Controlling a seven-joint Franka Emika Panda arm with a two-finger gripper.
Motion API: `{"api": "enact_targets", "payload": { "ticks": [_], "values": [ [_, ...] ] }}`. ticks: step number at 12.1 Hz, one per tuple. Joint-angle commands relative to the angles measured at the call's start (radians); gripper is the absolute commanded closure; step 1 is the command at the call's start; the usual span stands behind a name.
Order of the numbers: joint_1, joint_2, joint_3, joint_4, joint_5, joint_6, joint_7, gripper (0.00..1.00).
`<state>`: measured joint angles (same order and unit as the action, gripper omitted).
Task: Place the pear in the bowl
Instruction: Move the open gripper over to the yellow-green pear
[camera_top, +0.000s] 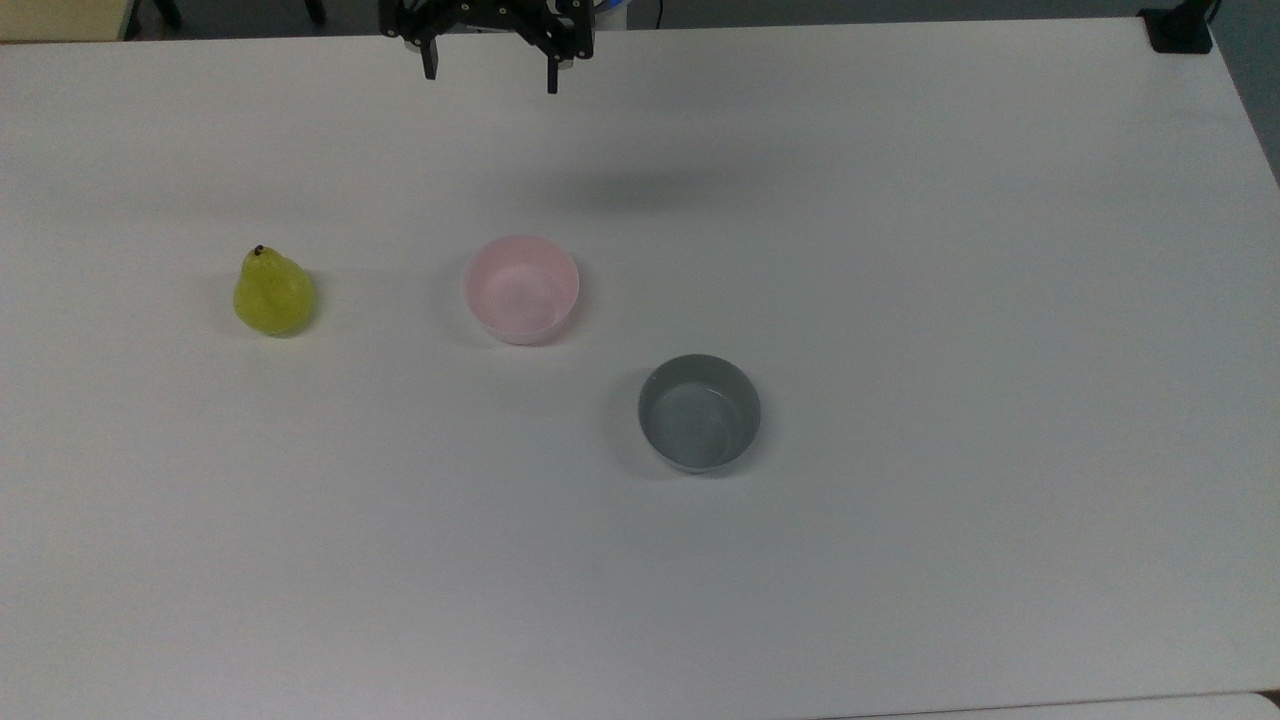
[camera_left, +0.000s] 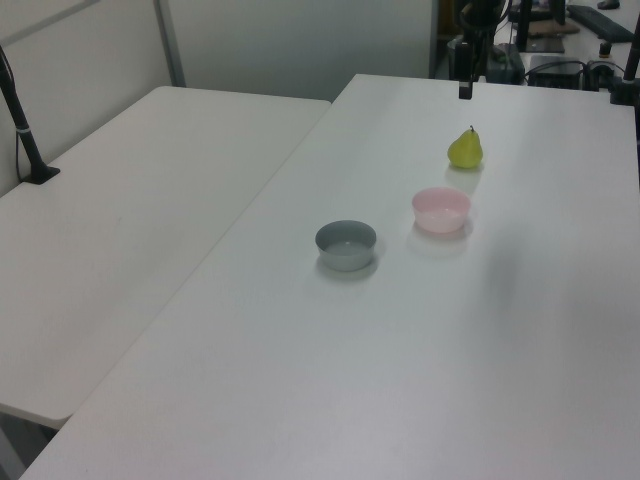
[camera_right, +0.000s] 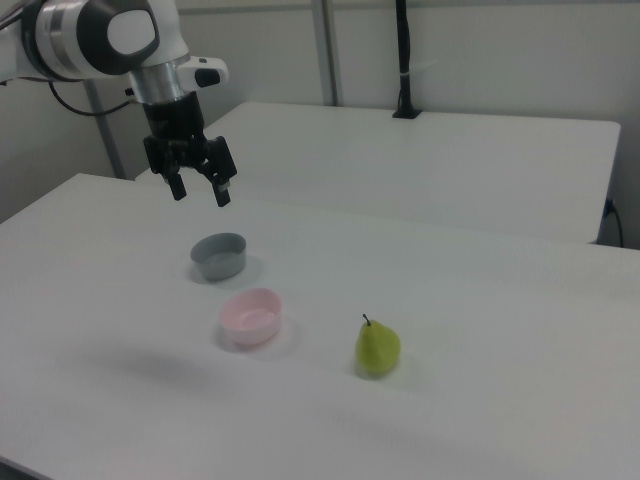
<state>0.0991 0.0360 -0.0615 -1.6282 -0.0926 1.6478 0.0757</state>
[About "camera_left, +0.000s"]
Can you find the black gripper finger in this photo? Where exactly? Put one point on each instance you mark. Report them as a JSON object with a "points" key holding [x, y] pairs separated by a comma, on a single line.
{"points": [[465, 91]]}

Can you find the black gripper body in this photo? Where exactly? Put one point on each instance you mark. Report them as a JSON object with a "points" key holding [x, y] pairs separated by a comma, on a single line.
{"points": [[463, 60]]}

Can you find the green pear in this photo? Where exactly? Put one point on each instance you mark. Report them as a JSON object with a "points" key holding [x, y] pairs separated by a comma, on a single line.
{"points": [[465, 152]]}

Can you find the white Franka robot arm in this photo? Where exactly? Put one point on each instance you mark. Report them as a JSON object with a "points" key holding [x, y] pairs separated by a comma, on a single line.
{"points": [[481, 12]]}

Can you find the pink plastic bowl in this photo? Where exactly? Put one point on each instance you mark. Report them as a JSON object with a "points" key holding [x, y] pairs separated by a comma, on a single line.
{"points": [[440, 220]]}

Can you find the grey plastic bowl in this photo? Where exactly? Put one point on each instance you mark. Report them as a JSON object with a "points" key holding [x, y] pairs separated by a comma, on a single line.
{"points": [[345, 257]]}

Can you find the green and black device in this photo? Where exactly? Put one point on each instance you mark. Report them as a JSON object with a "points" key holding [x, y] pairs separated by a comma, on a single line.
{"points": [[507, 62]]}

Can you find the black monitor stand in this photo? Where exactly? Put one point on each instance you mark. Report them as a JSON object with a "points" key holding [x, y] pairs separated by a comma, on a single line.
{"points": [[542, 45]]}

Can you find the black equipment box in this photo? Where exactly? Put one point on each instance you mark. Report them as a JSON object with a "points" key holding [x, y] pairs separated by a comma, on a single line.
{"points": [[555, 72]]}

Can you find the emergency stop button box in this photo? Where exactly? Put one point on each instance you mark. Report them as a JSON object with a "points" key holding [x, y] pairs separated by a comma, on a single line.
{"points": [[604, 67]]}

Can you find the black keyboard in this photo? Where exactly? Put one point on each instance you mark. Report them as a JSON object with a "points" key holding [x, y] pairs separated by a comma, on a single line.
{"points": [[602, 22]]}

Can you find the white side table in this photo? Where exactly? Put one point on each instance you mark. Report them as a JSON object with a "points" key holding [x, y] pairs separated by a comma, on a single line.
{"points": [[125, 210]]}

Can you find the black clamped camera pole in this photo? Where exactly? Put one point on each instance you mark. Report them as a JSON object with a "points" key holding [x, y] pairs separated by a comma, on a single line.
{"points": [[631, 55]]}

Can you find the grey partition frame post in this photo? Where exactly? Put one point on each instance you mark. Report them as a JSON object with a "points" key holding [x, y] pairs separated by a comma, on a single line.
{"points": [[170, 45]]}

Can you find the black camera pole with base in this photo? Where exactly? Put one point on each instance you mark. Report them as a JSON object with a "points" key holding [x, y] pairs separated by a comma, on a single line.
{"points": [[25, 140]]}

